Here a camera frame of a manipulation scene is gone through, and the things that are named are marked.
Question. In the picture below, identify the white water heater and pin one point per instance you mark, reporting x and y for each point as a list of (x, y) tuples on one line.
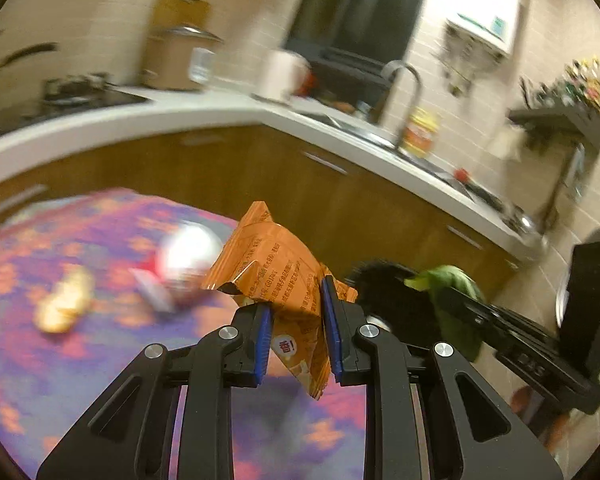
[(491, 22)]

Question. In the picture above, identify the orange labelled seasoning bottle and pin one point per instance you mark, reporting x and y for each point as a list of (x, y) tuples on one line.
[(420, 132)]

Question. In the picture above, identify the red white paper cup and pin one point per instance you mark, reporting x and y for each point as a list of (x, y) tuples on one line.
[(170, 278)]

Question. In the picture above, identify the wall shelf with items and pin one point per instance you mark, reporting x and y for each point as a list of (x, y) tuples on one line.
[(570, 109)]

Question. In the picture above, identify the brown rice cooker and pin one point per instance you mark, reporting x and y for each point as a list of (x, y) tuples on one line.
[(179, 58)]

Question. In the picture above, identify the wooden cabinet doors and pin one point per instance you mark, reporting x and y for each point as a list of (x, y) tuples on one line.
[(344, 213)]

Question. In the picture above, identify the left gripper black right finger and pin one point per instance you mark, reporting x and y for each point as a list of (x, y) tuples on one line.
[(429, 413)]

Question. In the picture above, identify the black wok pan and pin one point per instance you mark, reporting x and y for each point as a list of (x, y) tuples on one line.
[(19, 71)]

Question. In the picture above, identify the green vegetable leaf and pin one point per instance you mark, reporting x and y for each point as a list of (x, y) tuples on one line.
[(447, 287)]

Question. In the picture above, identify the black lined trash bin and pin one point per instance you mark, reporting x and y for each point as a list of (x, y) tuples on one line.
[(382, 294)]

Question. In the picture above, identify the black gas stove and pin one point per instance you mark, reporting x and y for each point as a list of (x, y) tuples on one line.
[(66, 96)]

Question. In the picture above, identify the chrome sink faucet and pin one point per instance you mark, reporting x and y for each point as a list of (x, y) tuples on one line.
[(403, 96)]

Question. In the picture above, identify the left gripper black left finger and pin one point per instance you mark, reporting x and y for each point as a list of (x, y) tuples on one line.
[(167, 414)]

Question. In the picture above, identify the floral tablecloth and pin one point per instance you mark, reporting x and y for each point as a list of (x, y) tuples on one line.
[(47, 381)]

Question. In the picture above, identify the orange snack wrapper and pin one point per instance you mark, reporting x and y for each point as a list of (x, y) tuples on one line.
[(263, 261)]

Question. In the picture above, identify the wooden cutting board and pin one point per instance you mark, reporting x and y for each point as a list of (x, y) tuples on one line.
[(167, 14)]

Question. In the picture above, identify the white kitchen countertop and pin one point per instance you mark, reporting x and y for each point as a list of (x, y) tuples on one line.
[(165, 112)]

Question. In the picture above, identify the white electric kettle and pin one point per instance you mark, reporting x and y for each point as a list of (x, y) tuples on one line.
[(282, 75)]

